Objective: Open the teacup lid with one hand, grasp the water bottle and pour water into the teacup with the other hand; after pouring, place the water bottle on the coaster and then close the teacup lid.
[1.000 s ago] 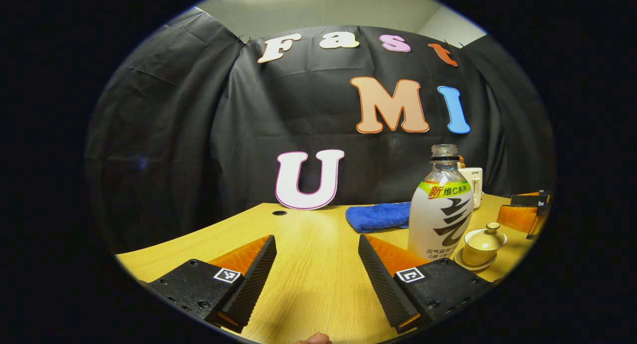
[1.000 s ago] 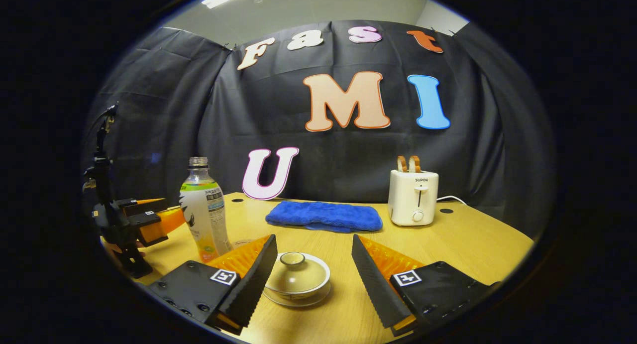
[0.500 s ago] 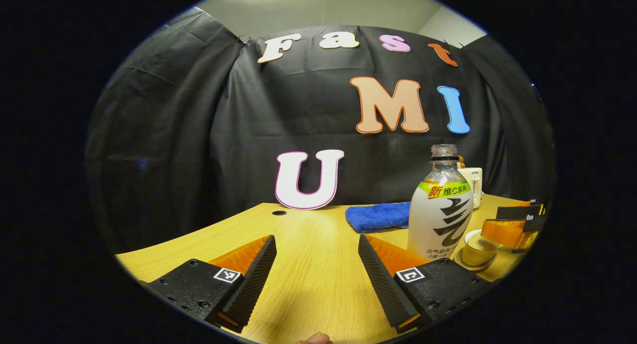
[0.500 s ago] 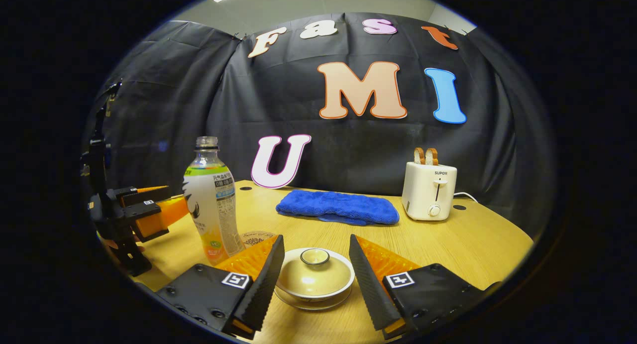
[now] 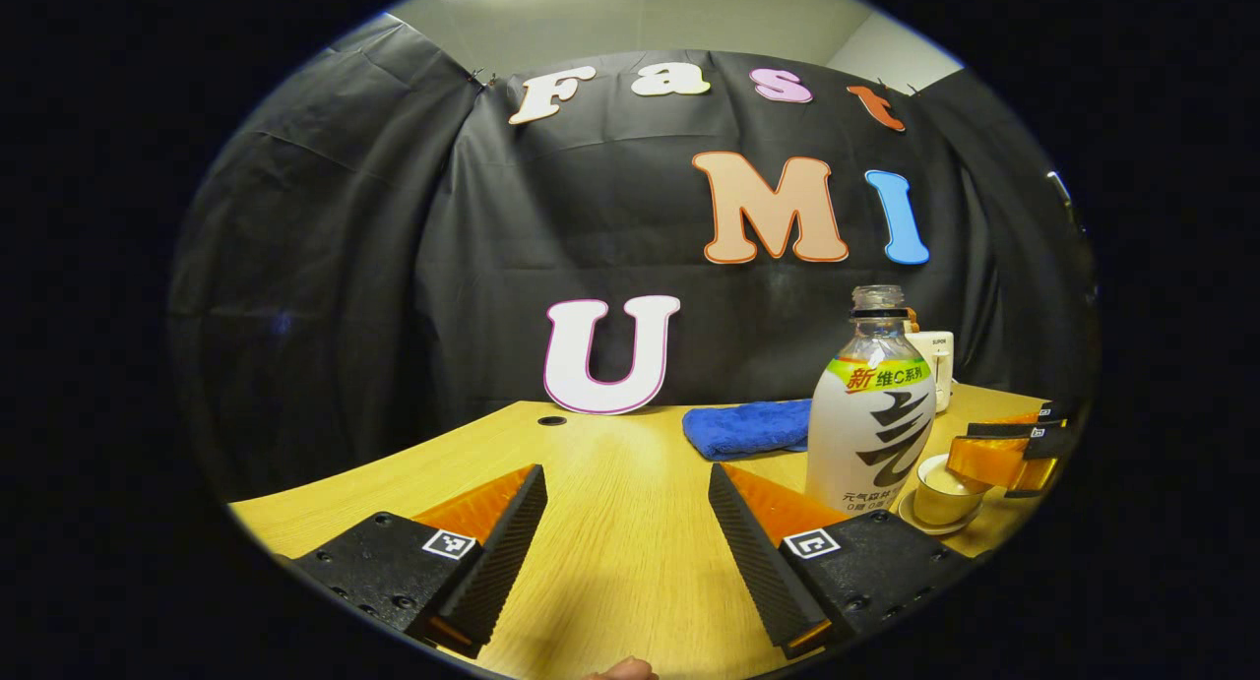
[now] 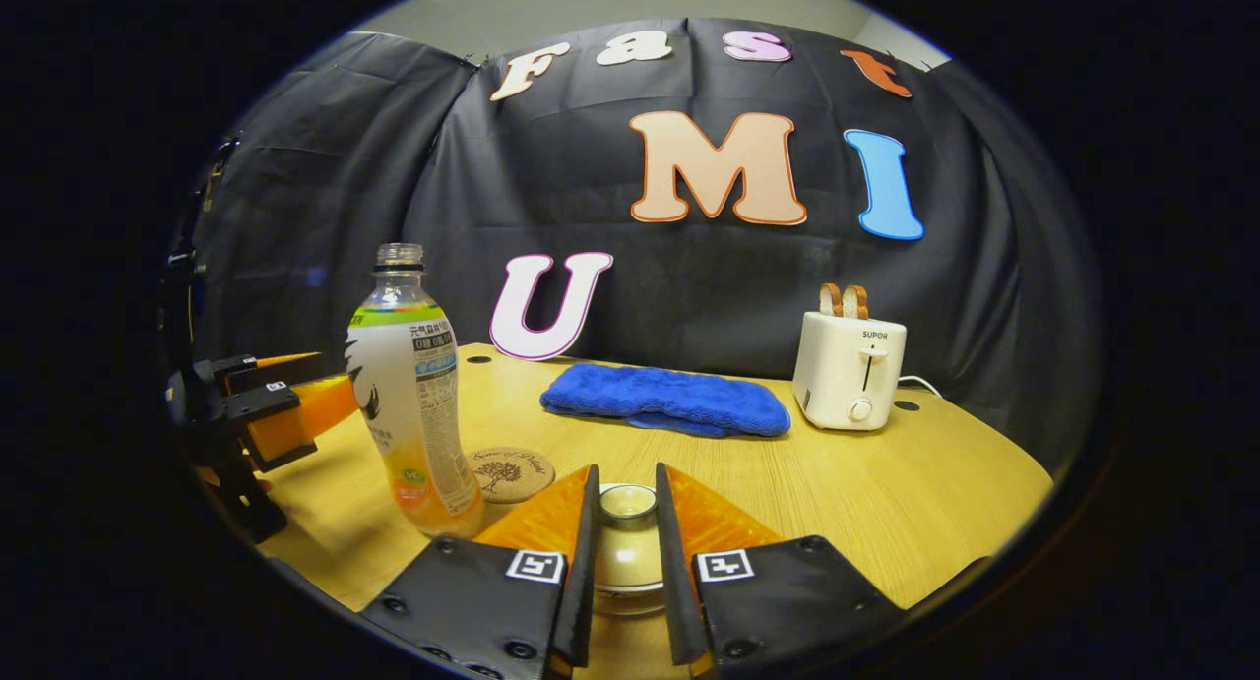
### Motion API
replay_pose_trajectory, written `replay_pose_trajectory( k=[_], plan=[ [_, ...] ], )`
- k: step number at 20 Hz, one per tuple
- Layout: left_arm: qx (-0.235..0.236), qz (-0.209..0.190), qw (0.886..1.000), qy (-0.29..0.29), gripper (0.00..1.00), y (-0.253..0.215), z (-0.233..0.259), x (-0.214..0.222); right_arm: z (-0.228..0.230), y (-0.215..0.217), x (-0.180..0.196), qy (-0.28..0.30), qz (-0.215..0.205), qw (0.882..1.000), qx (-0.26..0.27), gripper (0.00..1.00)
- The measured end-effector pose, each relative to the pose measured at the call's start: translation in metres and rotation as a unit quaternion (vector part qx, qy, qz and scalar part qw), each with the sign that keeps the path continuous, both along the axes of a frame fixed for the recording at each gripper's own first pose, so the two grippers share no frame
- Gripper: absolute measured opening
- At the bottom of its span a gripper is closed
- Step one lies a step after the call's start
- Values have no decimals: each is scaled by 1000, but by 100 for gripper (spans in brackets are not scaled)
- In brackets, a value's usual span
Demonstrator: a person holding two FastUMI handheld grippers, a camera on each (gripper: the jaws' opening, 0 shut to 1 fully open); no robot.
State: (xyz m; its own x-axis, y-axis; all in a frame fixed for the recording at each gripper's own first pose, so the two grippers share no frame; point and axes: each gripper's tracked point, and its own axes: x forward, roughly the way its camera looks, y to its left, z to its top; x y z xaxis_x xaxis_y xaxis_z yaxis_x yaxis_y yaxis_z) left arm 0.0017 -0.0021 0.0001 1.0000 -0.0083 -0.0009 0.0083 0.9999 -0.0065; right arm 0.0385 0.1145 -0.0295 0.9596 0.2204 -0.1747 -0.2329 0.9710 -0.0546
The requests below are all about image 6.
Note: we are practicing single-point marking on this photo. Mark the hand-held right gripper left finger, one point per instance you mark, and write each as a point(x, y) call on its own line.
point(583, 562)

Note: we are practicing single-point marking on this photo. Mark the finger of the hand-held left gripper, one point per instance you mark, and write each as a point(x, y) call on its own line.
point(310, 414)
point(295, 370)

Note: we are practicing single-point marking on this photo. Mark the clear water bottle white label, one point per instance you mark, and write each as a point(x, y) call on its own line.
point(413, 404)

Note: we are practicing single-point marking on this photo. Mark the blue towel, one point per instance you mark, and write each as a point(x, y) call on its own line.
point(669, 395)

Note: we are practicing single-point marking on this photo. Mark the toast slice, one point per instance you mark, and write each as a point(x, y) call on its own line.
point(832, 301)
point(856, 303)

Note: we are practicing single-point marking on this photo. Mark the cream teacup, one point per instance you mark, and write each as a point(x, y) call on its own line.
point(628, 603)

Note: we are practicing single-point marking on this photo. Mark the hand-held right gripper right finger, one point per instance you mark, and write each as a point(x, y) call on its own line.
point(672, 562)

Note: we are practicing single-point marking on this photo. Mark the round wooden coaster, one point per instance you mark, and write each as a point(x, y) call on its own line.
point(512, 475)

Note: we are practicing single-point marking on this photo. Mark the black backdrop cloth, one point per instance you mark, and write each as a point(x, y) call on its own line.
point(689, 286)

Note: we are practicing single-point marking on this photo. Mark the white toaster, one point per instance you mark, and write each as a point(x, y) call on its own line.
point(842, 375)

